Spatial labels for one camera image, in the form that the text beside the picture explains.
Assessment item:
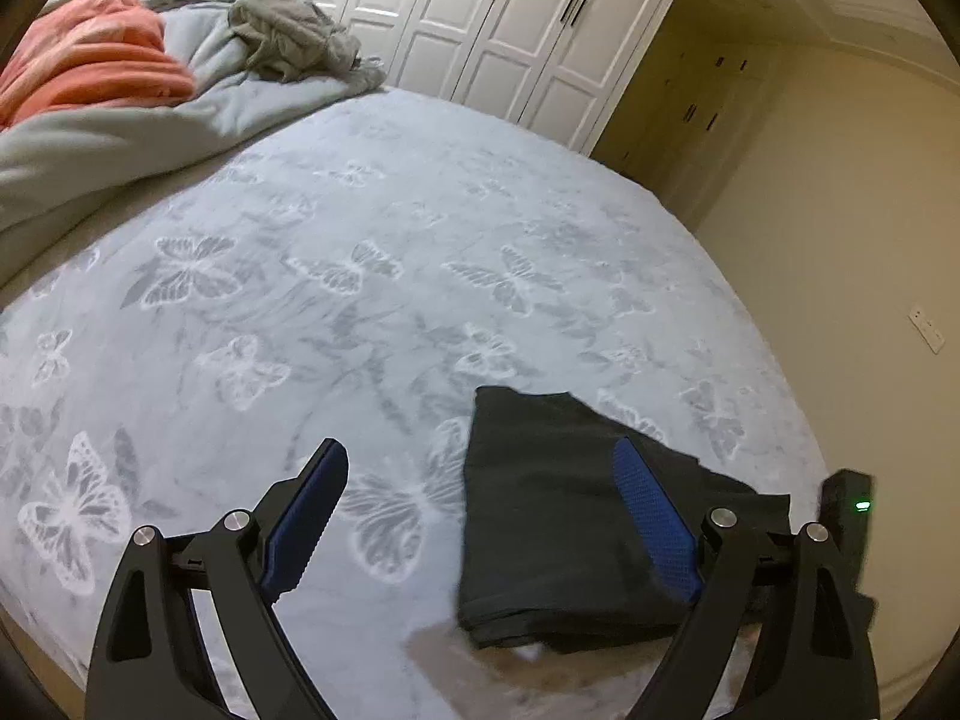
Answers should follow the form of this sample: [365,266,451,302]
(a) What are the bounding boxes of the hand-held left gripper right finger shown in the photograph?
[613,439,878,720]

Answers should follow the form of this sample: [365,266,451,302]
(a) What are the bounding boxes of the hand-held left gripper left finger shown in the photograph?
[85,439,350,720]

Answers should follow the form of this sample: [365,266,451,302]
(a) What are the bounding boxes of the dark grey pants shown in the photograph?
[456,386,792,653]

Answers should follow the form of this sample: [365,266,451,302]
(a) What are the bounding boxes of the bed with butterfly sheet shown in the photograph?
[0,86,848,720]

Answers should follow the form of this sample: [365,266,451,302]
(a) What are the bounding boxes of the beige built-in cabinet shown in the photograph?
[592,37,781,230]

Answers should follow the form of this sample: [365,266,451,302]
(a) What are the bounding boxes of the light grey-blue duvet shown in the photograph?
[0,0,387,278]

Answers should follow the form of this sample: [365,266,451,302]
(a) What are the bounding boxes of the white panelled wardrobe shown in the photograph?
[271,0,706,155]

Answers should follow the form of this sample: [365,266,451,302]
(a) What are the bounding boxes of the crumpled grey garment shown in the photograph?
[229,0,387,91]

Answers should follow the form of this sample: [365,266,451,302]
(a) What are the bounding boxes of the coral pink blanket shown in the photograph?
[0,0,196,128]

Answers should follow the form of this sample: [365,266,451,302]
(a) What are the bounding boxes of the white wall socket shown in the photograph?
[907,304,947,353]

